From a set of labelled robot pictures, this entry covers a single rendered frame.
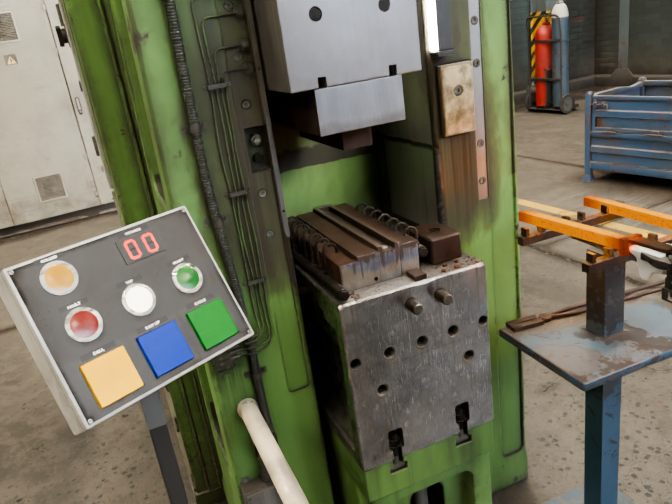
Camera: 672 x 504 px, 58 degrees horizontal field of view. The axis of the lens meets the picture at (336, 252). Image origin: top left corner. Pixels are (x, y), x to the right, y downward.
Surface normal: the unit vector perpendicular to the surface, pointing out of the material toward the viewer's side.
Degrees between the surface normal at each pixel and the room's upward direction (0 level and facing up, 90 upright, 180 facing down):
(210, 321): 60
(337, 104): 90
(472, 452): 90
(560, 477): 0
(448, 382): 90
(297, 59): 90
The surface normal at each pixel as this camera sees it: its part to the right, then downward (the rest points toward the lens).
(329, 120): 0.38, 0.28
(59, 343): 0.57, -0.34
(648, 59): -0.87, 0.31
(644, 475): -0.14, -0.93
